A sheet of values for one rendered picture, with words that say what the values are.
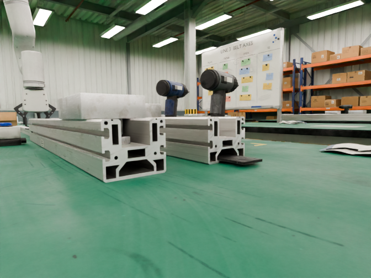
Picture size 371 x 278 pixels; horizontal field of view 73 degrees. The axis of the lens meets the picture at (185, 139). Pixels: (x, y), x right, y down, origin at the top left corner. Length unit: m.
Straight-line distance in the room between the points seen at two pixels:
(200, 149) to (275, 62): 3.16
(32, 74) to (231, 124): 0.99
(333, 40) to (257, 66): 8.22
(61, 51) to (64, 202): 12.45
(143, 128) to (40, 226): 0.21
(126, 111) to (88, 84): 12.32
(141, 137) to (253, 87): 3.38
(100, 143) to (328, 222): 0.27
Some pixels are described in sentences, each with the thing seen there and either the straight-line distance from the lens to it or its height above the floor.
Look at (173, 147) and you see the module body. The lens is 0.54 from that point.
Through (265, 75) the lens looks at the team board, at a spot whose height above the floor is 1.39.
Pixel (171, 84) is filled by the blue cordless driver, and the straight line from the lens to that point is 0.93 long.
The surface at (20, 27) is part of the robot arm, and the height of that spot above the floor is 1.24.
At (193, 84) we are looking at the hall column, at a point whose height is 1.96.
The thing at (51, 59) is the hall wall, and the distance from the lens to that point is 12.54.
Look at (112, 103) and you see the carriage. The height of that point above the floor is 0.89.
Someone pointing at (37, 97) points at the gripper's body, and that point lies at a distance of 1.31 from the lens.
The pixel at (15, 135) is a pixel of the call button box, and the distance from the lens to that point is 0.97.
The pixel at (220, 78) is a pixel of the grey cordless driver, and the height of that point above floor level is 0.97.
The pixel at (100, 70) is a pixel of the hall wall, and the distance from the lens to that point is 13.07.
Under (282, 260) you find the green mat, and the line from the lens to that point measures 0.18.
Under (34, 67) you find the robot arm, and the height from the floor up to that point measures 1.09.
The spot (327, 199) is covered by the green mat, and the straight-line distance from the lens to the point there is 0.30.
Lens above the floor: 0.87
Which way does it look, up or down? 5 degrees down
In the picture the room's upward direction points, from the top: 1 degrees counter-clockwise
